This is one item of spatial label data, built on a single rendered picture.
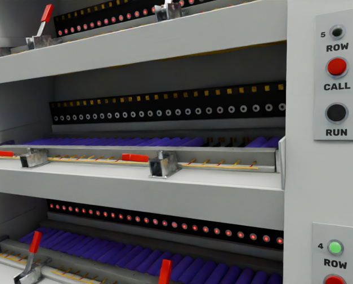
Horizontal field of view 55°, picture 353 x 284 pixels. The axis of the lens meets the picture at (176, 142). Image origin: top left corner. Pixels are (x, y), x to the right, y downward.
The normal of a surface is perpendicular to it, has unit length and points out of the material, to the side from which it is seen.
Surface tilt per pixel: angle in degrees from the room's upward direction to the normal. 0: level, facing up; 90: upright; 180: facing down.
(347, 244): 90
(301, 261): 90
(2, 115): 90
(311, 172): 90
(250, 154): 108
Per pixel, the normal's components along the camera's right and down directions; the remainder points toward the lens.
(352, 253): -0.52, -0.06
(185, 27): -0.51, 0.25
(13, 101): 0.85, 0.00
